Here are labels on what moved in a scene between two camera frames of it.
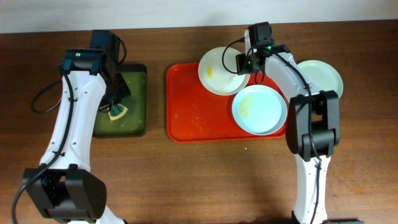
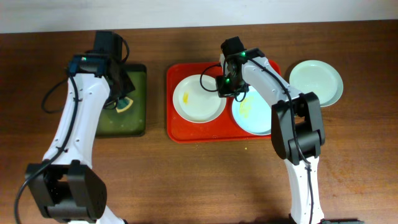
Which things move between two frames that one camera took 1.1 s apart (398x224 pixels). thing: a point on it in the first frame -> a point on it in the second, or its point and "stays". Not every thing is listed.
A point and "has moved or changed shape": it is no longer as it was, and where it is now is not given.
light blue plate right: [259, 109] stays
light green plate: [322, 75] stays
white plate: [217, 72] has moved or changed shape
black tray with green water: [133, 122] stays
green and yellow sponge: [116, 111] -> [123, 104]
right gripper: [240, 66] -> [223, 93]
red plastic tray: [195, 114] stays
